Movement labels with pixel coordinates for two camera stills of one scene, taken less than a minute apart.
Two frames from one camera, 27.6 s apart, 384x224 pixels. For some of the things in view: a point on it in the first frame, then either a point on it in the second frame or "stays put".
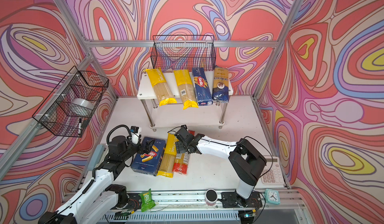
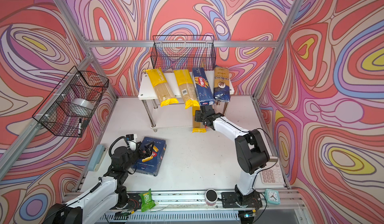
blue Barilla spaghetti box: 203,93 stays put
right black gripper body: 182,147 → 200,117
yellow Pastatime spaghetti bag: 168,164 → 197,127
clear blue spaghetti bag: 220,91 stays put
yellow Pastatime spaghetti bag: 163,93 stays put
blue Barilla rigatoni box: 148,164 stays put
